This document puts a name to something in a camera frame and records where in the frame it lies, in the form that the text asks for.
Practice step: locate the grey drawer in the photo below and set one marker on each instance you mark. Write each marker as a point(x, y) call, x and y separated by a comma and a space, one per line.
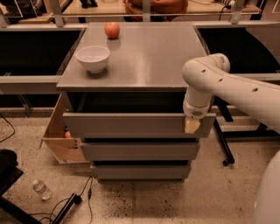
point(139, 151)
point(134, 125)
point(141, 172)

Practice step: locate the white bowl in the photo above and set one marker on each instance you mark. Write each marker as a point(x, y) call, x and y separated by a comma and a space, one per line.
point(93, 58)

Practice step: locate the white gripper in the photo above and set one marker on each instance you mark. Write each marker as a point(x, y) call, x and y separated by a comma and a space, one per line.
point(196, 111)

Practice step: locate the brown leather bag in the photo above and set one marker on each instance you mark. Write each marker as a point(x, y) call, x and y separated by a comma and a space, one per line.
point(165, 10)

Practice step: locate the small orange fruit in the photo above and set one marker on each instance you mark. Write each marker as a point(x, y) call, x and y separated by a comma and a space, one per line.
point(67, 134)

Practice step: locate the black metal leg with caster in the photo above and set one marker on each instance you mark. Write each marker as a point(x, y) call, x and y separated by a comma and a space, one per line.
point(229, 160)

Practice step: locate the grey bottom drawer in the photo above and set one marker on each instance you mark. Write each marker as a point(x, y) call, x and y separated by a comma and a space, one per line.
point(141, 172)

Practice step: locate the grey top drawer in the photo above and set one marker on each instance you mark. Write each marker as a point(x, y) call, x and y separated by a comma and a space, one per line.
point(134, 125)

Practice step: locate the grey middle drawer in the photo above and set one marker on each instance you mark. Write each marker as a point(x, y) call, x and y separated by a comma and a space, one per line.
point(139, 151)

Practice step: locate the cardboard box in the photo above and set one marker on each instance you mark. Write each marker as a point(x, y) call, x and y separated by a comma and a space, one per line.
point(65, 150)

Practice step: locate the grey drawer cabinet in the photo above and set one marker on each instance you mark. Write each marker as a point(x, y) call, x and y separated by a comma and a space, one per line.
point(143, 75)

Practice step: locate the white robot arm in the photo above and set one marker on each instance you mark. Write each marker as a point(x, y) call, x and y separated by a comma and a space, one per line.
point(209, 76)

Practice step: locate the red apple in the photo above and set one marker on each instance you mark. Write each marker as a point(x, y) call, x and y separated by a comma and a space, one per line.
point(112, 30)

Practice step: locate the clear plastic water bottle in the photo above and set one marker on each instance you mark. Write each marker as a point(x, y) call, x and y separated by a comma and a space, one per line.
point(41, 189)

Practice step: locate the black chair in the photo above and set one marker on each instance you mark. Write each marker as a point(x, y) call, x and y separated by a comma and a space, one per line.
point(9, 174)

